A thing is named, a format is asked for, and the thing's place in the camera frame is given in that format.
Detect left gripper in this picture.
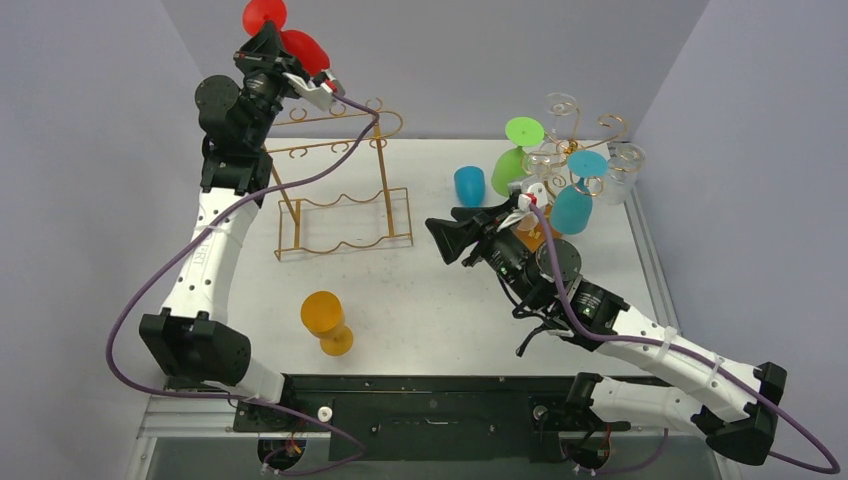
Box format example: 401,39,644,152
231,21,310,149

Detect red plastic goblet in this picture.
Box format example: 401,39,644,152
242,0,331,76

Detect blue plastic goblet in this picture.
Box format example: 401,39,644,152
549,150,608,235
453,166,486,207

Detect gold hook rack wooden base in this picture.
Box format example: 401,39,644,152
520,92,647,236

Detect green plastic goblet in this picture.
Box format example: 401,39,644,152
490,116,546,197

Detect small clear front wine glass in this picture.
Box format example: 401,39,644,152
542,92,581,158

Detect tall gold wire glass rack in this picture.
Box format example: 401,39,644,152
267,97,414,261

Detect clear patterned wine glass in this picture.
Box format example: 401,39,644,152
598,142,647,205

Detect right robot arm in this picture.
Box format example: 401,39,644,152
425,201,787,466

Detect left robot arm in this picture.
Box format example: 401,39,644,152
139,19,307,430

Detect orange plastic goblet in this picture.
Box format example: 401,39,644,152
300,291,354,356

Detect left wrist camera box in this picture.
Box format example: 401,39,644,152
284,68,346,112

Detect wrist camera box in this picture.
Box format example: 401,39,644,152
497,177,549,232
284,68,346,112

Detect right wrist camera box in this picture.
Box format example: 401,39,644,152
497,177,549,232

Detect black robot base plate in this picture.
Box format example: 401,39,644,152
233,374,631,464

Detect aluminium table frame rail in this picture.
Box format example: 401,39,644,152
608,140,735,436

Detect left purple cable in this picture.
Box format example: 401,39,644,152
105,92,382,478

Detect purple cable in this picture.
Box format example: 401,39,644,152
105,92,382,478
526,201,841,478

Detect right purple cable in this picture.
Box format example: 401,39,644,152
526,201,841,478

